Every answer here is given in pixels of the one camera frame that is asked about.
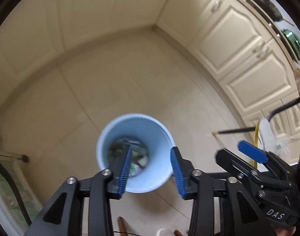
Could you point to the black wok with lid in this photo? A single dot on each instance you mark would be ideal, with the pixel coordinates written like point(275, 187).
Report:
point(273, 12)

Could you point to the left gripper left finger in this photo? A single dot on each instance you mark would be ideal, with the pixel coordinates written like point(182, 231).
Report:
point(63, 214)

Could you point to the black gas stove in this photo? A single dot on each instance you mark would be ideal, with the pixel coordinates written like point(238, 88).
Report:
point(275, 28)

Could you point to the round white marble table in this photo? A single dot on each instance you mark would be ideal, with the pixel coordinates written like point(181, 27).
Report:
point(267, 139)

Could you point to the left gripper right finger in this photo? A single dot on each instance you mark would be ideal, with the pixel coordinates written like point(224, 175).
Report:
point(240, 213)

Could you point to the clear plastic bag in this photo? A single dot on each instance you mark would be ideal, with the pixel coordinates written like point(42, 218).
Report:
point(289, 149)

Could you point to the cream lower cabinets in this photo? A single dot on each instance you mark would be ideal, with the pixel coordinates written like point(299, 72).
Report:
point(174, 59)

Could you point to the green electric cooker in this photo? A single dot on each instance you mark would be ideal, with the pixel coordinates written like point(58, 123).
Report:
point(293, 40)

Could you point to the blue plastic trash bin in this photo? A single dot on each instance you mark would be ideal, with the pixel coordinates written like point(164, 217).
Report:
point(150, 143)

